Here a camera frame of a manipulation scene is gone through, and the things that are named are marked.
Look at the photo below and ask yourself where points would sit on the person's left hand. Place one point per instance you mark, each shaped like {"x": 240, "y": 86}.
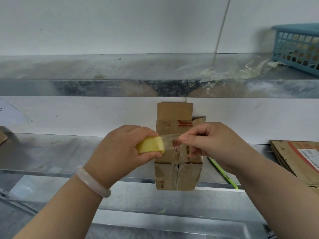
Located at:
{"x": 114, "y": 156}

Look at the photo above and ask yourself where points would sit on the person's right hand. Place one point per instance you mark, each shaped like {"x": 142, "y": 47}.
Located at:
{"x": 224, "y": 146}

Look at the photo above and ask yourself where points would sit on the green utility knife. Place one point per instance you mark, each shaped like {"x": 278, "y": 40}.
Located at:
{"x": 224, "y": 174}

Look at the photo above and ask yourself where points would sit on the yellow tape roll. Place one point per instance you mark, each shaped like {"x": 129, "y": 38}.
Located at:
{"x": 149, "y": 145}

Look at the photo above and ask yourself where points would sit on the large red-printed cardboard box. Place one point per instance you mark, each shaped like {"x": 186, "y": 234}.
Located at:
{"x": 174, "y": 111}

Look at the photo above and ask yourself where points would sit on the white-labelled cardboard box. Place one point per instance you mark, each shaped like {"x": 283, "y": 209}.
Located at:
{"x": 286, "y": 154}

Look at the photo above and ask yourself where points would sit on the person's right forearm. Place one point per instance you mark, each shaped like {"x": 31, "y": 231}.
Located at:
{"x": 281, "y": 196}

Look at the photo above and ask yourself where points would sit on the person's left forearm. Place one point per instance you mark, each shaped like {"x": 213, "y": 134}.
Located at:
{"x": 64, "y": 211}

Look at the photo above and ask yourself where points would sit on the pile of clear tape scraps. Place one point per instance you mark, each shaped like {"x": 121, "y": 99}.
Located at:
{"x": 224, "y": 73}

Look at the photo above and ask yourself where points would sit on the small crumpled tape scrap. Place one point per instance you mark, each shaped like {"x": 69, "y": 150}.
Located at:
{"x": 99, "y": 77}

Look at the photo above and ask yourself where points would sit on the pile of assorted small items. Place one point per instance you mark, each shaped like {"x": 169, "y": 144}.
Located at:
{"x": 304, "y": 49}

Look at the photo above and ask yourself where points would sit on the blue plastic basket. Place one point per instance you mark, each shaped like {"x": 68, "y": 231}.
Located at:
{"x": 276, "y": 28}

